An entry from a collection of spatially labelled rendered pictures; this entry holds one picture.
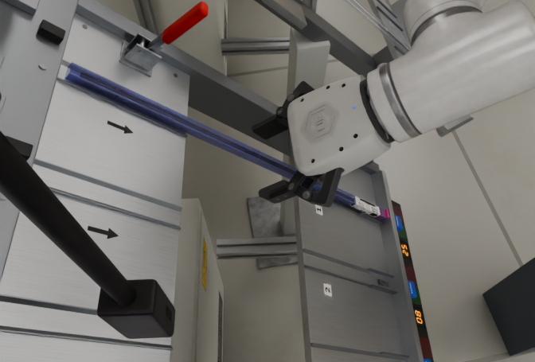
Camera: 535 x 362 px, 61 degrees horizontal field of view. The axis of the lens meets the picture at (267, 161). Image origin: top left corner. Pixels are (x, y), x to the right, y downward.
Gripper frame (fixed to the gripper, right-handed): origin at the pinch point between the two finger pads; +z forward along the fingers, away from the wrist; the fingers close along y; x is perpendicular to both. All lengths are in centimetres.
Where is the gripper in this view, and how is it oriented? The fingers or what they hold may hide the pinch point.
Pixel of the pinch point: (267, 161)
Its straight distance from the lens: 57.2
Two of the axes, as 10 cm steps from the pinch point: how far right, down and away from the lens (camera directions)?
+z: -8.0, 3.7, 4.8
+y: 1.0, 8.7, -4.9
